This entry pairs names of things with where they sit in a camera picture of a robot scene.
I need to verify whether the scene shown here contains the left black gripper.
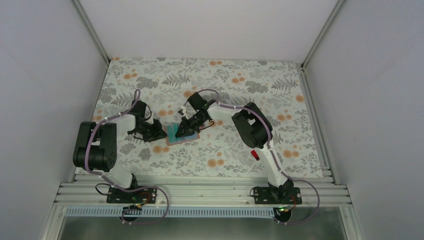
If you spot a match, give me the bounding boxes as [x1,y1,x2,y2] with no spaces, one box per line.
[132,119,167,143]

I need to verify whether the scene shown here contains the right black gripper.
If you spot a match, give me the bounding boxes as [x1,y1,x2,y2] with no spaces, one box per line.
[176,112,207,139]

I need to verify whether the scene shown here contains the teal card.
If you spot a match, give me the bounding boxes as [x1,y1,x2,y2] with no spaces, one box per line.
[165,123,184,142]

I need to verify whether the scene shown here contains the red card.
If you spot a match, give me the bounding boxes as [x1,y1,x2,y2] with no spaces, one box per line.
[250,150,260,161]

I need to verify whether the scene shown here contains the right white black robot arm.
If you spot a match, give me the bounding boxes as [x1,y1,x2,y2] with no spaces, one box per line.
[175,92,290,204]

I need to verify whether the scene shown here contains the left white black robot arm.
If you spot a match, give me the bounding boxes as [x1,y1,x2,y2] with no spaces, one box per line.
[72,100,167,203]

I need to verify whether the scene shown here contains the floral patterned table mat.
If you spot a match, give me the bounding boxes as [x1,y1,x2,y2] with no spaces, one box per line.
[93,57,323,178]

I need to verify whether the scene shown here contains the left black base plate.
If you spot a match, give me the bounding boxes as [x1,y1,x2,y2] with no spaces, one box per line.
[106,187,157,205]

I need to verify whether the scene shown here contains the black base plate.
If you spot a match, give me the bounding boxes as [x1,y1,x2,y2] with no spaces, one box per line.
[106,187,157,205]
[249,186,303,205]

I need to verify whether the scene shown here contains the aluminium rail frame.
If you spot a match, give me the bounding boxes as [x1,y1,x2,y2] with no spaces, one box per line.
[54,175,352,207]

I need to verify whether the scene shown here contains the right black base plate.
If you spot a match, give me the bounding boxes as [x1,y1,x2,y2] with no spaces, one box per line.
[249,186,303,205]

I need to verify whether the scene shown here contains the grey slotted cable duct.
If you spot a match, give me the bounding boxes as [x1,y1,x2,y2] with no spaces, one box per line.
[64,206,275,219]

